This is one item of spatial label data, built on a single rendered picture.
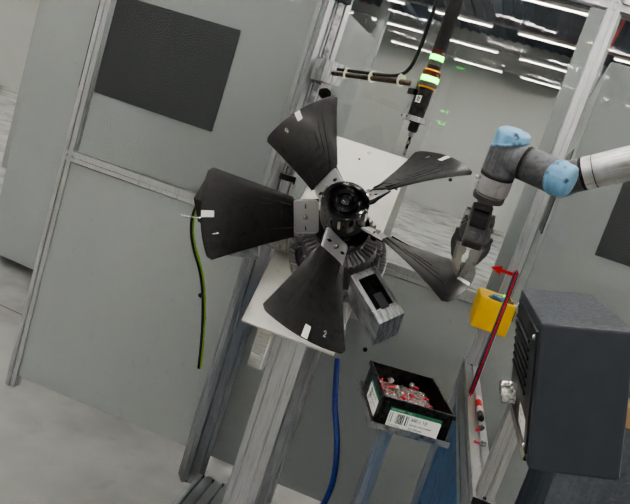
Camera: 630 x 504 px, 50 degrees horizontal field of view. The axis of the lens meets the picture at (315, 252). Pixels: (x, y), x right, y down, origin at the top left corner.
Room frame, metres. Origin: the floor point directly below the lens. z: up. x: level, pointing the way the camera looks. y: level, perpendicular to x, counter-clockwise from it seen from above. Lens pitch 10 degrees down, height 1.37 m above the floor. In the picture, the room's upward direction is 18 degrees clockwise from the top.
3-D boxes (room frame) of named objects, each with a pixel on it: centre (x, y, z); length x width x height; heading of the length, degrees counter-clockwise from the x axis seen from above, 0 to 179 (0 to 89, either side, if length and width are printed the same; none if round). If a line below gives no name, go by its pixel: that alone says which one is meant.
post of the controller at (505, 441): (1.10, -0.41, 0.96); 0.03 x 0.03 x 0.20; 81
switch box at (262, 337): (2.04, 0.04, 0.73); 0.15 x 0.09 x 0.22; 171
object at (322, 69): (2.24, 0.14, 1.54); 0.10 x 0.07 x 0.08; 26
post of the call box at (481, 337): (1.91, -0.53, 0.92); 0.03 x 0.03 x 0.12; 81
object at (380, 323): (1.70, -0.19, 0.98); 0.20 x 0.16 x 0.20; 171
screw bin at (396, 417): (1.48, -0.30, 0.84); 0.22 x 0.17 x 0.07; 6
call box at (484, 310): (1.91, -0.53, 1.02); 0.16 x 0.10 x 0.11; 171
